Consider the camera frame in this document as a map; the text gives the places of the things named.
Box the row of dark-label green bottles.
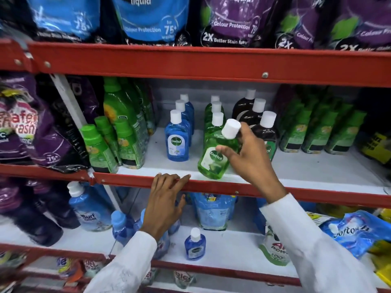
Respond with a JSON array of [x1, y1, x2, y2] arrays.
[[279, 85, 368, 155]]

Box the green and white pouch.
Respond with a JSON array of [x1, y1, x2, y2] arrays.
[[259, 222, 291, 267]]

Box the dark purple bottle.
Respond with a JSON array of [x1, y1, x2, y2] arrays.
[[26, 179, 81, 230], [0, 177, 64, 247]]

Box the purple detergent pouch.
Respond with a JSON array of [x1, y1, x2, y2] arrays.
[[31, 75, 90, 174], [68, 75, 103, 125], [274, 0, 326, 50], [328, 0, 391, 52], [0, 72, 42, 163], [199, 0, 277, 48]]

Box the yellow and black packet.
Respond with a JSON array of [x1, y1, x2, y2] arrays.
[[360, 131, 391, 169]]

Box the light blue refill pouch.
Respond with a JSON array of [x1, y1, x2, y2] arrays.
[[191, 193, 238, 231]]

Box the blue softener pouch white spout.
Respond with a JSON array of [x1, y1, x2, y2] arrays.
[[319, 210, 391, 260]]

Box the person's left forearm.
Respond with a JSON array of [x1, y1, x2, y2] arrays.
[[83, 231, 158, 293]]

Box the blue detergent pouch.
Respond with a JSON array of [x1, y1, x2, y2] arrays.
[[111, 0, 191, 47], [25, 0, 102, 42]]

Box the red metal shelf rack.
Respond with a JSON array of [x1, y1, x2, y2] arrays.
[[0, 38, 391, 293]]

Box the person's right hand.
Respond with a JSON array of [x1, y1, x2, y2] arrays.
[[215, 122, 288, 205]]

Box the small blue bottle white cap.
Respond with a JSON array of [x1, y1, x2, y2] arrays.
[[184, 227, 207, 261]]

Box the white slanted shelf post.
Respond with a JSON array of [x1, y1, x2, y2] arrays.
[[50, 74, 123, 212]]

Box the blue liquid bottle white cap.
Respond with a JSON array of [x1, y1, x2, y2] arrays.
[[175, 99, 193, 147], [180, 94, 195, 135], [165, 110, 190, 162]]

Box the small green bottle green cap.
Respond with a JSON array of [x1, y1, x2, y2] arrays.
[[80, 124, 119, 174], [114, 118, 145, 170], [94, 116, 123, 166]]

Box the large green detergent bottle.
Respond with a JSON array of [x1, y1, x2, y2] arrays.
[[119, 77, 155, 136], [134, 79, 159, 131], [103, 77, 149, 150]]

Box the person's right forearm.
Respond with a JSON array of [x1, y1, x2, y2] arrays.
[[260, 193, 378, 293]]

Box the large light blue detergent bottle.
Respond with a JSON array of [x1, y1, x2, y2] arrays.
[[67, 181, 114, 232]]

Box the person's left hand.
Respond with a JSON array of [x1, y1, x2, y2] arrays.
[[140, 172, 192, 242]]

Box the brown liquid bottle white cap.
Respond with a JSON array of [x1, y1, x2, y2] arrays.
[[241, 98, 266, 127], [232, 89, 257, 120], [251, 111, 279, 162]]

